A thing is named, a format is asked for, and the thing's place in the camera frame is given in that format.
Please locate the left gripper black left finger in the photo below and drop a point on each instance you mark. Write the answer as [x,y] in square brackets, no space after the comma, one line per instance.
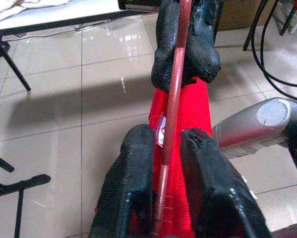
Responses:
[128,173]

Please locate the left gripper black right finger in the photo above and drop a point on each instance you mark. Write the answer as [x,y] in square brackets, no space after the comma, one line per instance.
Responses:
[212,186]

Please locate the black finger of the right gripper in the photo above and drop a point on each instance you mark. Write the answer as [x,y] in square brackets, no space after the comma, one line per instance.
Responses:
[202,54]
[164,49]

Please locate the plain red garment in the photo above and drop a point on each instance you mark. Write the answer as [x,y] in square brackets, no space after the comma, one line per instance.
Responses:
[193,111]

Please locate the cream white jacket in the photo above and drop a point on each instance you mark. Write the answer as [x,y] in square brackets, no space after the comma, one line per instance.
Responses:
[14,10]

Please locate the open brown cardboard box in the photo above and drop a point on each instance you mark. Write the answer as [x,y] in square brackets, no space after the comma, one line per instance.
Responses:
[237,17]

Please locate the black clothes rack leg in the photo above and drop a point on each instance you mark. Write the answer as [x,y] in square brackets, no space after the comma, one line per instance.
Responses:
[31,182]

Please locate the large white table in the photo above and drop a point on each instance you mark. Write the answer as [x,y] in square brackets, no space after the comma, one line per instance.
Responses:
[64,17]

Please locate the black table leg frame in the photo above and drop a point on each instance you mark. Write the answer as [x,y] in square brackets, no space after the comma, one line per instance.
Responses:
[14,67]

